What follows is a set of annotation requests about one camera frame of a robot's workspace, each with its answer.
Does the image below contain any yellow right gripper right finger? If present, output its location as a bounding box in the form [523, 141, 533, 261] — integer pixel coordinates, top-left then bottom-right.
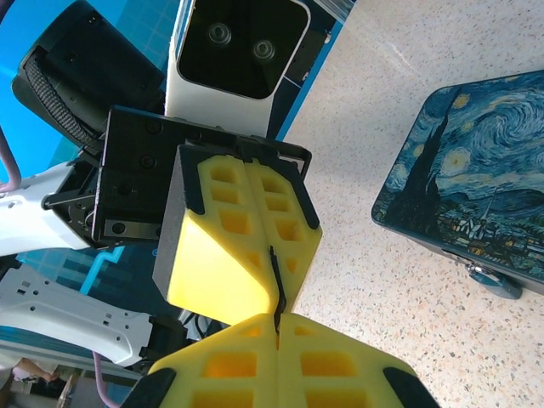
[278, 313, 439, 408]

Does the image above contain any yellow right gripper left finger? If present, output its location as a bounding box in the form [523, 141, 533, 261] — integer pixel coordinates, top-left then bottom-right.
[122, 313, 281, 408]

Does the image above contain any small dark key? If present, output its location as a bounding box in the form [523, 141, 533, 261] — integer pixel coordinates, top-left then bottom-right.
[267, 245, 288, 348]

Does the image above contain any starry night print box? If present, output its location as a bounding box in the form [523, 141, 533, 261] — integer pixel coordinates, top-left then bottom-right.
[370, 70, 544, 295]

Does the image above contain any person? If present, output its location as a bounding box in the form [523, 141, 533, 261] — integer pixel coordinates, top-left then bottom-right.
[10, 356, 77, 408]

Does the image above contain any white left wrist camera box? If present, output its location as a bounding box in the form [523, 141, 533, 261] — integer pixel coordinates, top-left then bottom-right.
[162, 0, 315, 142]

